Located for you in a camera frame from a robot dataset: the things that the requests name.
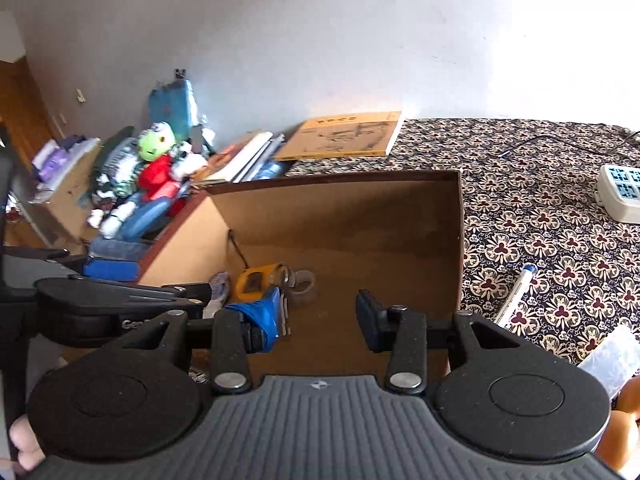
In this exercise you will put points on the white papers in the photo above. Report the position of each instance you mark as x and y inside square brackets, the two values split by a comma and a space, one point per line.
[82, 147]

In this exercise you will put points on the blue plastic packet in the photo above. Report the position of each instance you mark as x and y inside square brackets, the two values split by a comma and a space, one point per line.
[270, 170]

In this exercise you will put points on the white printed packet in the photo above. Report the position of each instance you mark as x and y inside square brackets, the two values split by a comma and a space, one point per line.
[220, 292]

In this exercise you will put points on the wooden door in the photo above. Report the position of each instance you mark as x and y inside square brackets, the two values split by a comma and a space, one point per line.
[25, 105]

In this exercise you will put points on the yellow book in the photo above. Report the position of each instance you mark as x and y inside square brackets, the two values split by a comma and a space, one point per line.
[345, 135]

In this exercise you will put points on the blue glasses case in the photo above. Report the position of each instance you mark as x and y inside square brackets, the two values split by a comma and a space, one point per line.
[145, 217]

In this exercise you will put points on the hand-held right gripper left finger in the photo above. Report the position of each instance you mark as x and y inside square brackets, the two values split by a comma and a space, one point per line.
[262, 317]

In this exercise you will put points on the purple tissue pack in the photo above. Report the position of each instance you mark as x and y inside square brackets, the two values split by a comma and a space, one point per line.
[52, 167]

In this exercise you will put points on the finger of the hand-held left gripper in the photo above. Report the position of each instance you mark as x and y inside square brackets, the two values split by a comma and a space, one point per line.
[150, 291]

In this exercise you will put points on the dark green cloth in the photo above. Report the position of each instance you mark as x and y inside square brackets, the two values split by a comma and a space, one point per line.
[112, 142]

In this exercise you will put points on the large cardboard box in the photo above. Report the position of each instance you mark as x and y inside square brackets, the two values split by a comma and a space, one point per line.
[70, 197]

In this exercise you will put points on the brown cardboard box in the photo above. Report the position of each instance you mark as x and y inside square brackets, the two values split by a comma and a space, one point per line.
[350, 230]

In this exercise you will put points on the blue patterned cloth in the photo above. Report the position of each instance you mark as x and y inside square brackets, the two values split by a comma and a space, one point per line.
[112, 266]

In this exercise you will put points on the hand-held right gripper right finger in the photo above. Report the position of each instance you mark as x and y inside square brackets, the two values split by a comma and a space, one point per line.
[371, 320]

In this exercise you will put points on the white power strip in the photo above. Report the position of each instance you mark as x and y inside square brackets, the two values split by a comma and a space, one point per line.
[620, 192]

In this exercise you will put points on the grey patterned cloth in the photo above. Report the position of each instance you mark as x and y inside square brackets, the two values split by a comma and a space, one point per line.
[122, 165]

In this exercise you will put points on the orange tape measure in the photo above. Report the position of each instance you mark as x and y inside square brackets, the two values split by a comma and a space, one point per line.
[250, 284]

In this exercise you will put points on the clear plastic bag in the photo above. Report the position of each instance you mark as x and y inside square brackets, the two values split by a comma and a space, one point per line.
[610, 360]

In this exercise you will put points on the orange cover book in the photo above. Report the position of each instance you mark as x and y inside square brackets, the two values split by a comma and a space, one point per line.
[225, 157]

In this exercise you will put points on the black binder clip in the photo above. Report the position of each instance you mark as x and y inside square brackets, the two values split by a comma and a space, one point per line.
[180, 75]

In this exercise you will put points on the clear tape roll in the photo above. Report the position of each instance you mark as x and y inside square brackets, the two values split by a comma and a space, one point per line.
[302, 296]

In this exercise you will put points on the white book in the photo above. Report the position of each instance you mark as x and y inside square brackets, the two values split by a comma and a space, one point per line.
[261, 156]

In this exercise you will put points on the black and white plush toy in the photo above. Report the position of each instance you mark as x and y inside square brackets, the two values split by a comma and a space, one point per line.
[190, 162]

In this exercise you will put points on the green frog plush toy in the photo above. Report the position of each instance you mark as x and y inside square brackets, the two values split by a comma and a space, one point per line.
[157, 175]

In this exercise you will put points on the person's left hand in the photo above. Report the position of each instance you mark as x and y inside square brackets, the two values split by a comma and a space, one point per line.
[27, 447]

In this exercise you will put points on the teal bag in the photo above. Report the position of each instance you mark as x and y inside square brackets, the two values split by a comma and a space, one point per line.
[172, 105]

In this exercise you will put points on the white marker with blue cap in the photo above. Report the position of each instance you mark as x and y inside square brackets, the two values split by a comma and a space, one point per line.
[515, 297]

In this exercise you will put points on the orange-brown rounded object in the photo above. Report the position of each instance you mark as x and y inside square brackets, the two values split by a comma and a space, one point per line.
[620, 435]

